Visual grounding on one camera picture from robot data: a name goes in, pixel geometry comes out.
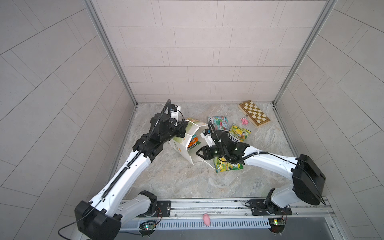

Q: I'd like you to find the teal Fox's candy bag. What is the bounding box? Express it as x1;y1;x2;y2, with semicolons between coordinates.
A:
208;116;230;131

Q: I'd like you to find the right circuit board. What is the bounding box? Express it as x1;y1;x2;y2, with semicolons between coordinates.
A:
268;218;286;234

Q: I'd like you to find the wooden folding chess board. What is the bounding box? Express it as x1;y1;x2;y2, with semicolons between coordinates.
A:
238;100;271;128

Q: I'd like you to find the aluminium corner post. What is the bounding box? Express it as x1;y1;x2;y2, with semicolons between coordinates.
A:
83;0;138;109
272;0;337;106

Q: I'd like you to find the aluminium corner post left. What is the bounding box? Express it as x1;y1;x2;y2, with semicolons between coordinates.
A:
83;0;138;109

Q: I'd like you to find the left circuit board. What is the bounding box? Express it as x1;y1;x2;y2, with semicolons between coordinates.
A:
139;221;157;231

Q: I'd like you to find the pink pig toy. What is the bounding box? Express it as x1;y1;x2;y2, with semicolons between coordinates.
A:
241;118;249;125

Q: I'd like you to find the pink eraser on rail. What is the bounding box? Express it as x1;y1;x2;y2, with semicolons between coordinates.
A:
203;214;211;227

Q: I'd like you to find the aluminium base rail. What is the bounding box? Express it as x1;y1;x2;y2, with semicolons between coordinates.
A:
119;196;334;230

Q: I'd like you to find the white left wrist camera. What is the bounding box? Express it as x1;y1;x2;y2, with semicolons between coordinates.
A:
169;104;181;126

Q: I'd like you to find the white illustrated paper bag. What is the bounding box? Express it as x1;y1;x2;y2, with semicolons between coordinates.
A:
170;118;215;170

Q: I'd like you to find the orange snack bag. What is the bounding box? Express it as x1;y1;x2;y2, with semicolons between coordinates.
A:
187;135;201;151

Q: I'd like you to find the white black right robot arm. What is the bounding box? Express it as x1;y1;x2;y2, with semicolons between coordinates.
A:
196;140;326;215

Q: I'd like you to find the aluminium corner post right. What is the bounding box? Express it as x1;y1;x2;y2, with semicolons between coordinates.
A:
272;0;337;106

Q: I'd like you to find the circuit board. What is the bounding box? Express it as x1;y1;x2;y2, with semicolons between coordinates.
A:
268;218;286;234
139;221;157;231

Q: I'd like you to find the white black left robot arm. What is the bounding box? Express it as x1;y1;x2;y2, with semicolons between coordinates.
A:
75;113;188;240

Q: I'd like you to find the green Fox's spring tea bag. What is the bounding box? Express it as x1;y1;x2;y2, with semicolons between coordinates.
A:
229;124;252;143

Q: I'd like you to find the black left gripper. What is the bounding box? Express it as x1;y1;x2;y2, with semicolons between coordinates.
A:
157;120;188;145

